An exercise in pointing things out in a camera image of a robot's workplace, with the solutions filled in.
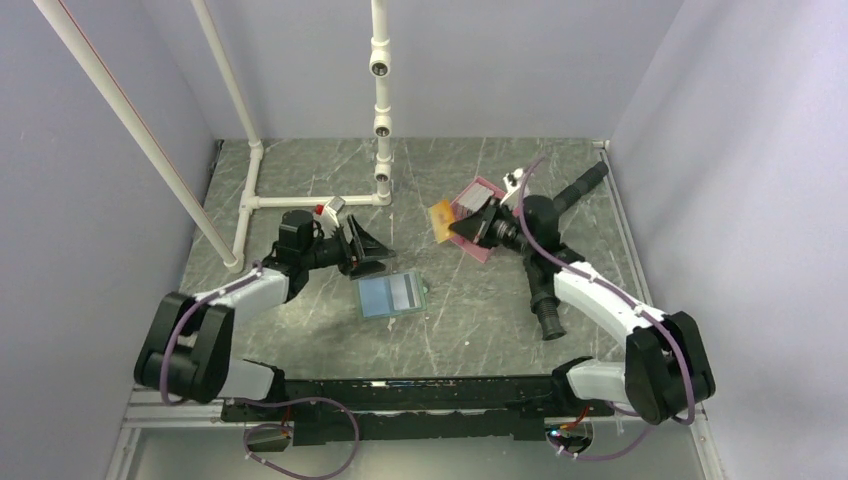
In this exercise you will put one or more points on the pink plastic tray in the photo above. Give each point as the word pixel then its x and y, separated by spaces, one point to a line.
pixel 480 254

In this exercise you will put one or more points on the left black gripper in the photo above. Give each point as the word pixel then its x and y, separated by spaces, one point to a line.
pixel 366 247

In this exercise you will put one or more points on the grey card stack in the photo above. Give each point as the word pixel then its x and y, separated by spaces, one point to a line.
pixel 471 199

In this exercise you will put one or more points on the white pvc pipe frame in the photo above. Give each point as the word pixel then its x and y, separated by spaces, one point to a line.
pixel 72 35

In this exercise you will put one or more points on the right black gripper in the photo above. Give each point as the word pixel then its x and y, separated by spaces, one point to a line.
pixel 478 227

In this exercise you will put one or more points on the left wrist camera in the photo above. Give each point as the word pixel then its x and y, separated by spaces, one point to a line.
pixel 299 230

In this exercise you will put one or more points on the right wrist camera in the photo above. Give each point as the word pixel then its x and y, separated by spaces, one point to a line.
pixel 512 183

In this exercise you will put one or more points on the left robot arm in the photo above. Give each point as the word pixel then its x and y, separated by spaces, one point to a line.
pixel 187 354

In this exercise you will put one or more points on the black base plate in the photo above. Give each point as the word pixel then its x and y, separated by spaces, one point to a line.
pixel 522 408

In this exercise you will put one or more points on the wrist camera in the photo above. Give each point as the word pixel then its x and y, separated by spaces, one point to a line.
pixel 299 230
pixel 512 183

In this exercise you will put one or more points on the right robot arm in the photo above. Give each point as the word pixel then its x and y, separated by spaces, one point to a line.
pixel 665 371

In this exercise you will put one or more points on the green card holder wallet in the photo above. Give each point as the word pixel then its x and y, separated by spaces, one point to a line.
pixel 374 299

